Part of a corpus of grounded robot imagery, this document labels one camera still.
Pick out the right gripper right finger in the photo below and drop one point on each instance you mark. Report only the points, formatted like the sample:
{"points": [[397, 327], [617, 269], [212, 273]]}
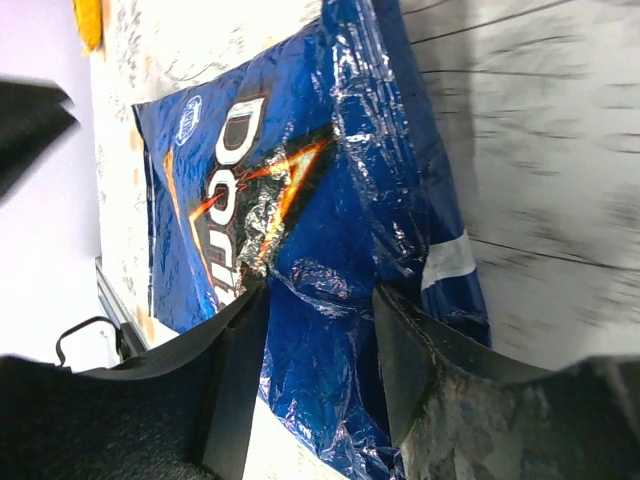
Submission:
{"points": [[459, 410]]}

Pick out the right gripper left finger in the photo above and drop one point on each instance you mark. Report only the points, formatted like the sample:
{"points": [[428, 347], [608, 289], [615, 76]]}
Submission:
{"points": [[182, 410]]}

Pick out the yellow snack packet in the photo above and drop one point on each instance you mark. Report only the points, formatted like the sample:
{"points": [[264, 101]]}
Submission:
{"points": [[89, 23]]}

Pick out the blue Doritos chip bag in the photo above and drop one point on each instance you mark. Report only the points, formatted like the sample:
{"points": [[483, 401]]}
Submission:
{"points": [[318, 167]]}

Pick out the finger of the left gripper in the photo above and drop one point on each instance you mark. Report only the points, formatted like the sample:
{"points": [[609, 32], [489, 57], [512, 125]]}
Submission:
{"points": [[33, 117]]}

